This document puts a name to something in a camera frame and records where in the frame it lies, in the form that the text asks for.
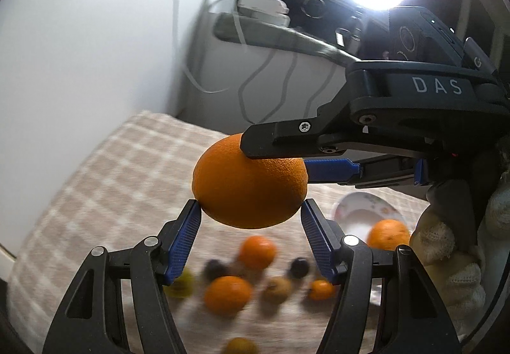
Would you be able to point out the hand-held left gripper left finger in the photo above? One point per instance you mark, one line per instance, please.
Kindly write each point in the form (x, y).
(185, 238)

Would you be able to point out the person's right hand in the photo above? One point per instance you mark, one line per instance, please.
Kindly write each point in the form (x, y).
(434, 238)

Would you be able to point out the white power strip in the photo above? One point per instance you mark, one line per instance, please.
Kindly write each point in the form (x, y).
(259, 5)

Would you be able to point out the white floral plate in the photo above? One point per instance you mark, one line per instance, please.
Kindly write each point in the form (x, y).
(358, 218)

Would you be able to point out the dark round fruit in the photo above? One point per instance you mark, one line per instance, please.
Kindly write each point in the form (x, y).
(299, 267)
(215, 270)

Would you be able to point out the small mandarin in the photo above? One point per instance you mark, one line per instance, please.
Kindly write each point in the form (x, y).
(320, 290)

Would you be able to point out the brown round fruit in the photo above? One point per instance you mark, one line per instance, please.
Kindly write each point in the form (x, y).
(276, 289)

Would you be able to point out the yellow green round fruit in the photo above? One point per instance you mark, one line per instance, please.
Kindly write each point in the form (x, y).
(184, 285)

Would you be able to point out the large orange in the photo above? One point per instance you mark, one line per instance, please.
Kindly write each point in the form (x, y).
(386, 236)
(247, 190)

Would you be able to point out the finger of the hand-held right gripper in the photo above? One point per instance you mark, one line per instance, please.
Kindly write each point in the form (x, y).
(271, 138)
(330, 170)

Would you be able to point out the beige checked blanket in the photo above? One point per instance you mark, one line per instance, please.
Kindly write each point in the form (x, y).
(119, 186)

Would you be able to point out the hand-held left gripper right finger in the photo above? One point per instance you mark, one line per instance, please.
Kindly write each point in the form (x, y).
(316, 242)

